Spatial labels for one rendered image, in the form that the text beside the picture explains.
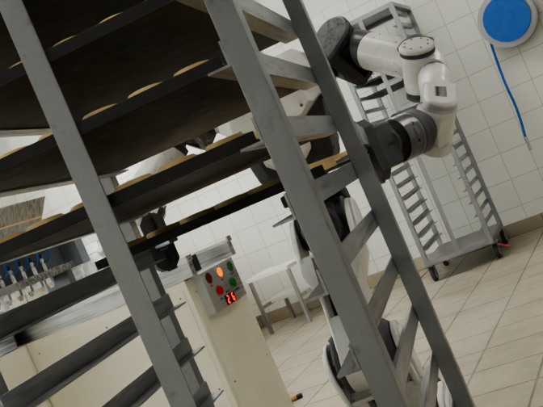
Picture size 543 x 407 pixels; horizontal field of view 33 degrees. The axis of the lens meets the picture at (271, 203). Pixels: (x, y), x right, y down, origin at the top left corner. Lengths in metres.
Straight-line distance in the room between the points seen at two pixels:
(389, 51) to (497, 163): 4.68
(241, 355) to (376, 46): 1.27
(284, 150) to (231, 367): 1.99
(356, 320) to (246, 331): 2.09
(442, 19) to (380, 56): 4.64
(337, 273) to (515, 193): 5.77
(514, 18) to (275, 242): 2.52
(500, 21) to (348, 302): 5.59
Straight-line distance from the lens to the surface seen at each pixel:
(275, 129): 0.98
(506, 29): 6.51
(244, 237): 7.38
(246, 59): 0.99
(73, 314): 3.12
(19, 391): 1.19
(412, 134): 1.71
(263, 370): 3.09
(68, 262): 3.63
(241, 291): 3.06
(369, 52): 2.13
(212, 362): 2.89
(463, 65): 6.71
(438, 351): 1.63
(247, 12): 1.24
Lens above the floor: 0.98
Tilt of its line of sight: 1 degrees down
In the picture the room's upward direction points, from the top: 23 degrees counter-clockwise
